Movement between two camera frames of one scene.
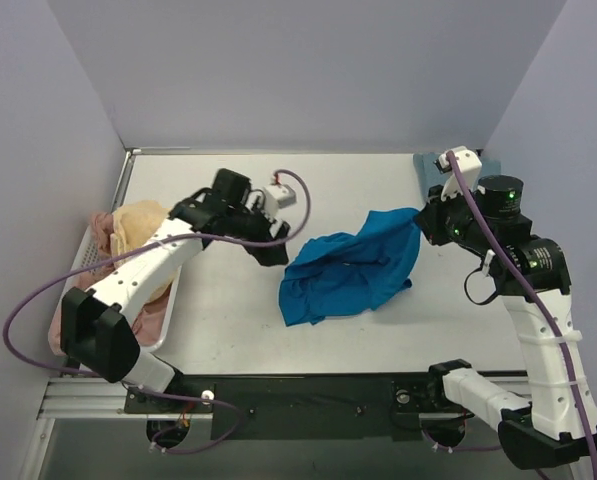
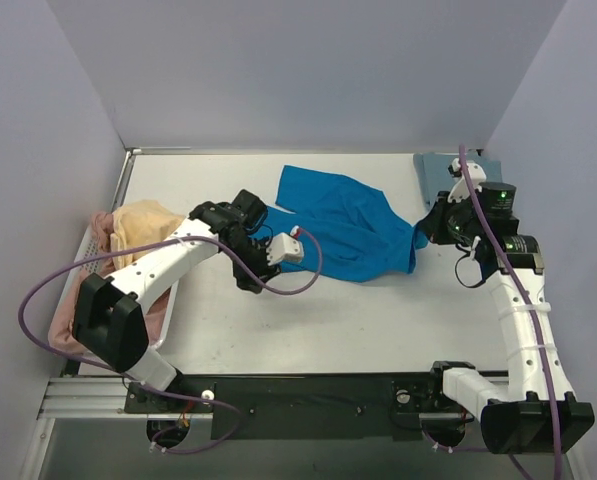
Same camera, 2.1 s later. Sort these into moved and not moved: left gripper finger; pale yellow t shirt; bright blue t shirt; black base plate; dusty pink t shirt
Moved: bright blue t shirt; left gripper finger
Not moved: black base plate; dusty pink t shirt; pale yellow t shirt
